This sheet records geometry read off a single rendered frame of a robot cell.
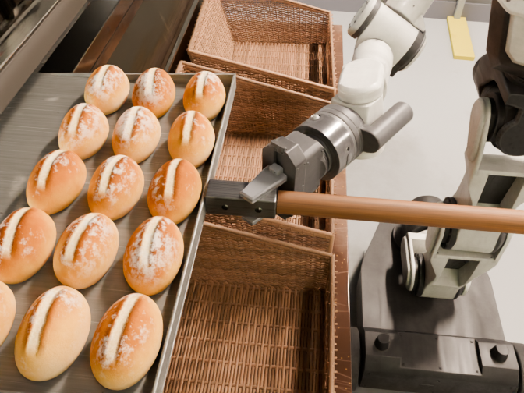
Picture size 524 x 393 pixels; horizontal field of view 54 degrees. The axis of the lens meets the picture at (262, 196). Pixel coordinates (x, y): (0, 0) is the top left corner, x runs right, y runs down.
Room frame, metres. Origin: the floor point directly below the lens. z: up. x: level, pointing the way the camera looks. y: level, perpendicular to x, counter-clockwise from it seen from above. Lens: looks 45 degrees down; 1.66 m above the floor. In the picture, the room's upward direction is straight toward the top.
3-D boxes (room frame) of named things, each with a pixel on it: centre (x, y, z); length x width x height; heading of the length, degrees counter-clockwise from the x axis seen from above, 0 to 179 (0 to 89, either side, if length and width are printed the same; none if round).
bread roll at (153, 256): (0.36, 0.12, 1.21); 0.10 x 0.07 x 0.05; 176
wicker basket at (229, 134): (1.08, 0.04, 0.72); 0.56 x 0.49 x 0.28; 175
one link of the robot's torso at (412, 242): (1.04, -0.58, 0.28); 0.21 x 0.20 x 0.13; 174
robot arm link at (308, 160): (0.53, -0.06, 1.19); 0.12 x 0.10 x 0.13; 139
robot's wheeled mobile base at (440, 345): (1.01, -0.57, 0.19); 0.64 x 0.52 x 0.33; 174
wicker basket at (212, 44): (1.68, -0.02, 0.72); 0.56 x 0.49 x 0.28; 176
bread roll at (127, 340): (0.26, 0.13, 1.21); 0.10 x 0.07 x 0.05; 173
